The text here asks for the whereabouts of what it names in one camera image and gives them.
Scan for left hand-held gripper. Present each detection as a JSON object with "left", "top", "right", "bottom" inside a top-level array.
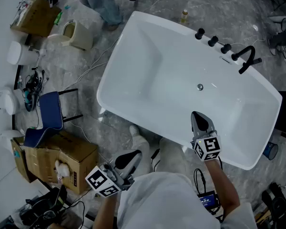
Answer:
[{"left": 85, "top": 149, "right": 143, "bottom": 198}]

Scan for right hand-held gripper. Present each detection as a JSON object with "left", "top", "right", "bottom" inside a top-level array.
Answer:
[{"left": 191, "top": 111, "right": 223, "bottom": 162}]

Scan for person's right forearm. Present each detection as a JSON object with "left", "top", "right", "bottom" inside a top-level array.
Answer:
[{"left": 204, "top": 158, "right": 241, "bottom": 221}]

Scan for person's left forearm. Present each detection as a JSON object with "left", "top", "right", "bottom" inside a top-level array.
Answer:
[{"left": 92, "top": 194, "right": 120, "bottom": 229}]

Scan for white bathtub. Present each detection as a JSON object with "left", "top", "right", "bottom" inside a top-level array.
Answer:
[{"left": 96, "top": 10, "right": 283, "bottom": 171}]

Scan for brown cardboard box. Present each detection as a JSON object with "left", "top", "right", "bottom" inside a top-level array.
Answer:
[{"left": 10, "top": 0, "right": 62, "bottom": 38}]

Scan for person's left shoe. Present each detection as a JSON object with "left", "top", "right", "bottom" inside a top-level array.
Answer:
[{"left": 129, "top": 125, "right": 141, "bottom": 137}]

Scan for person's light trousers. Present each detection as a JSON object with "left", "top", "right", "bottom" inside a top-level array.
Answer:
[{"left": 131, "top": 132, "right": 189, "bottom": 176}]

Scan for large cardboard box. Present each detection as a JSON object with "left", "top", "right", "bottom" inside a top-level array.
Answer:
[{"left": 10, "top": 130, "right": 99, "bottom": 195}]

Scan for person's white shirt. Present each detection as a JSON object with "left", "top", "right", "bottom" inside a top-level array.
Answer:
[{"left": 116, "top": 172, "right": 258, "bottom": 229}]

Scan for white tissue wad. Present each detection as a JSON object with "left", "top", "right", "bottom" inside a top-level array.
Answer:
[{"left": 54, "top": 160, "right": 71, "bottom": 183}]

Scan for black hand shower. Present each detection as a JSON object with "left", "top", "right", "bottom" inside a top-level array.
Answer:
[{"left": 238, "top": 57, "right": 263, "bottom": 75}]

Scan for blue cup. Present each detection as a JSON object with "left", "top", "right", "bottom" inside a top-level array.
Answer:
[{"left": 262, "top": 141, "right": 279, "bottom": 161}]

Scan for black curved faucet spout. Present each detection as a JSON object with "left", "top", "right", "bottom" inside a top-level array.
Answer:
[{"left": 231, "top": 45, "right": 256, "bottom": 68}]

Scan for black faucet knob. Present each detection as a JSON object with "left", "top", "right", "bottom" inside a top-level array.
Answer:
[
  {"left": 220, "top": 43, "right": 232, "bottom": 55},
  {"left": 207, "top": 35, "right": 219, "bottom": 48},
  {"left": 194, "top": 28, "right": 205, "bottom": 40}
]

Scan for blue chair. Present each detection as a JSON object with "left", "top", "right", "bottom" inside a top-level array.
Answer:
[{"left": 23, "top": 88, "right": 83, "bottom": 149}]

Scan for black bag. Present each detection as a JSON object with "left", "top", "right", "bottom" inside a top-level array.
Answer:
[{"left": 19, "top": 185, "right": 69, "bottom": 228}]

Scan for white round appliance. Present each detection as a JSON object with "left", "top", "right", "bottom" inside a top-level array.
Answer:
[{"left": 0, "top": 86, "right": 21, "bottom": 115}]

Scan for white bucket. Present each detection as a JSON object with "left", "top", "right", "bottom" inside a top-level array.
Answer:
[{"left": 6, "top": 41, "right": 40, "bottom": 66}]

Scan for green bottle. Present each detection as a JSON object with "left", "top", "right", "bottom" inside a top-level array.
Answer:
[{"left": 53, "top": 11, "right": 63, "bottom": 25}]

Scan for white floor cable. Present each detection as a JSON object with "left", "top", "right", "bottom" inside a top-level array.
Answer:
[{"left": 61, "top": 36, "right": 121, "bottom": 92}]

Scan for tangle of black cables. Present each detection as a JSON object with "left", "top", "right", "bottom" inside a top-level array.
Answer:
[{"left": 22, "top": 67, "right": 50, "bottom": 112}]

